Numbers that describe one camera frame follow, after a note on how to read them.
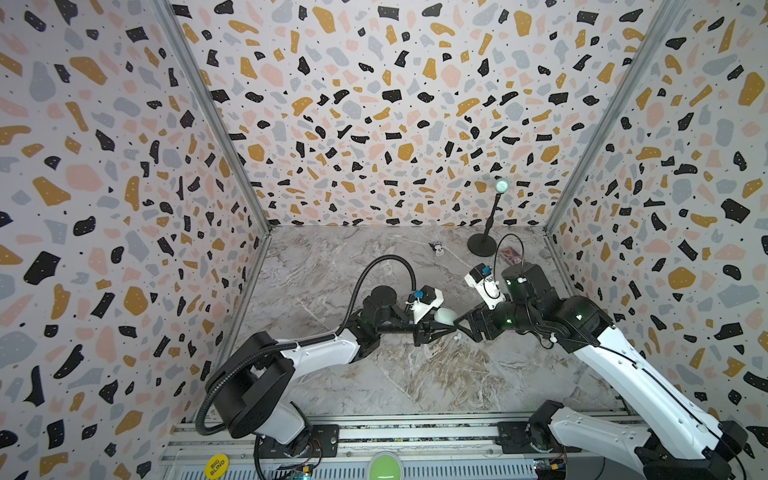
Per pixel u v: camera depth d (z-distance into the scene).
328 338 0.55
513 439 0.74
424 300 0.64
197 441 0.74
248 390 0.42
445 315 0.70
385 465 0.69
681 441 0.38
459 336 0.66
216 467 0.70
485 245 1.17
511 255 1.13
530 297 0.51
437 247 1.13
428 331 0.67
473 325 0.60
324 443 0.73
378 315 0.62
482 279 0.60
